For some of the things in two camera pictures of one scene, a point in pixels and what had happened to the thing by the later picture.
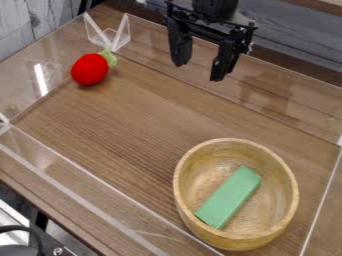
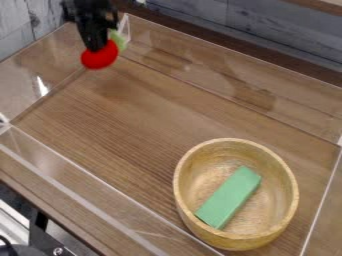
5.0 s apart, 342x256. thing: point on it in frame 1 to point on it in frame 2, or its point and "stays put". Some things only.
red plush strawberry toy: [90, 68] to [100, 59]
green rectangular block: [228, 197] stays put
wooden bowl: [235, 193] stays put
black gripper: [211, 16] to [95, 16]
